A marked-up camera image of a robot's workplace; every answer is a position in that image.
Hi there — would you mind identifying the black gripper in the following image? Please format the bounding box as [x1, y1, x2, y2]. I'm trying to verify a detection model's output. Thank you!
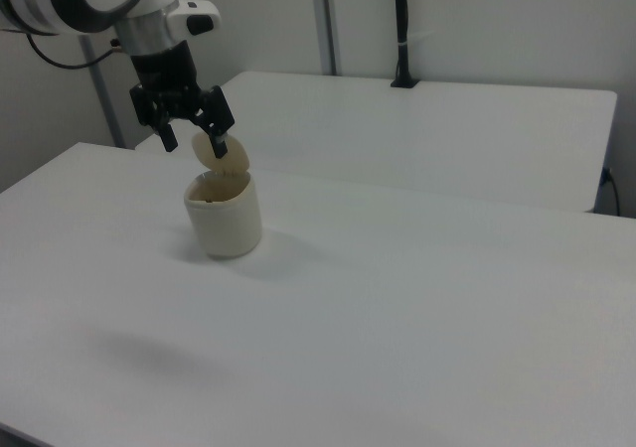
[128, 41, 237, 160]

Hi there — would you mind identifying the cream trash bin lid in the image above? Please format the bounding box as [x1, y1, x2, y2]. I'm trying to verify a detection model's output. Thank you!
[191, 129, 251, 175]

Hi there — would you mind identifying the cream trash bin body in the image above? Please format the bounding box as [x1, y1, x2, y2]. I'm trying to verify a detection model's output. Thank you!
[183, 170, 263, 260]

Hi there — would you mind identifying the white side table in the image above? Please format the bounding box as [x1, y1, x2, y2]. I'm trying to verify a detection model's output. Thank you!
[133, 71, 619, 215]

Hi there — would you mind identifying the grey metal frame post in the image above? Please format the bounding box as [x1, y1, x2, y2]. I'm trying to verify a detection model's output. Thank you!
[310, 0, 345, 77]
[78, 34, 126, 149]

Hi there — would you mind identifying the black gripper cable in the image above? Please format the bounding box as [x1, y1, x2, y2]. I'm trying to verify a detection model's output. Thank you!
[0, 27, 123, 70]

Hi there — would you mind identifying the black clamped camera pole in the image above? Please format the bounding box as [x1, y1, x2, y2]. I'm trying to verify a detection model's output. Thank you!
[389, 0, 419, 89]

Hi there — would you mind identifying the black power cable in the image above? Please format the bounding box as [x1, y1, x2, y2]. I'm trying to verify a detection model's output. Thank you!
[600, 167, 623, 216]

